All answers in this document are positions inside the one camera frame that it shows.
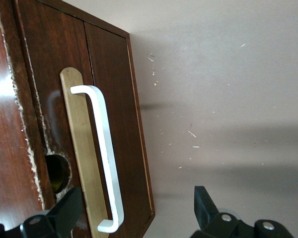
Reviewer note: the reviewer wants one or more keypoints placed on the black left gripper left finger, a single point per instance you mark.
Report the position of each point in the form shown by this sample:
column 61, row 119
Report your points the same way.
column 62, row 210

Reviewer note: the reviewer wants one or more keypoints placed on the dark brown wooden cabinet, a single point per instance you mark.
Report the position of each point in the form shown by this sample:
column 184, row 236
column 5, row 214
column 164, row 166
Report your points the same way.
column 5, row 148

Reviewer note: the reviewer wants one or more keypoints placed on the brown paper table cover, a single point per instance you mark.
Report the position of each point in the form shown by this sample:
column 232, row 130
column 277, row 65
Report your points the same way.
column 226, row 74

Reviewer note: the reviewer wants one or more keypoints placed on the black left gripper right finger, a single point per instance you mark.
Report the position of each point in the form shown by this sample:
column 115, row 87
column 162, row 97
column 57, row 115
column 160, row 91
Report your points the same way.
column 206, row 210

